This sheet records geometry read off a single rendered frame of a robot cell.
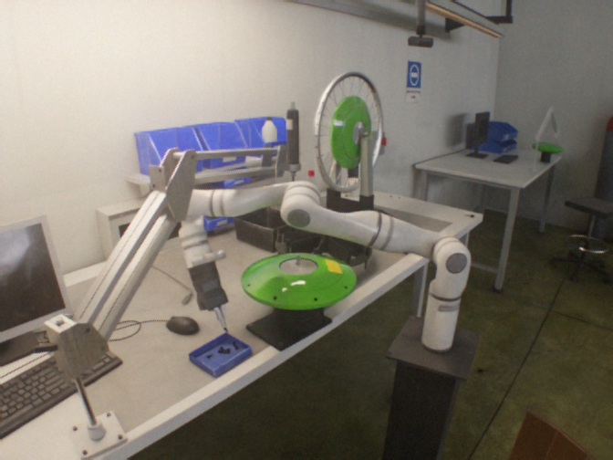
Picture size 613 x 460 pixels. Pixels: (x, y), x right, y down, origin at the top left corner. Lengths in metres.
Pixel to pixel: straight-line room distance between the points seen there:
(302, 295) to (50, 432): 0.65
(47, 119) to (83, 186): 0.29
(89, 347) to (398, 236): 0.73
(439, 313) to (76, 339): 0.88
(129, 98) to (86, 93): 0.18
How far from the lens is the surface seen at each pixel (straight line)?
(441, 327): 1.18
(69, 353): 0.79
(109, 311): 0.84
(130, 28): 1.77
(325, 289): 1.03
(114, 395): 1.03
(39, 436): 1.01
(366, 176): 1.75
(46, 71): 1.64
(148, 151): 1.65
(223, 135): 1.93
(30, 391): 1.09
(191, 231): 1.07
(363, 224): 1.00
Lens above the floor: 1.57
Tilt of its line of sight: 20 degrees down
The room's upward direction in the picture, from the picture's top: straight up
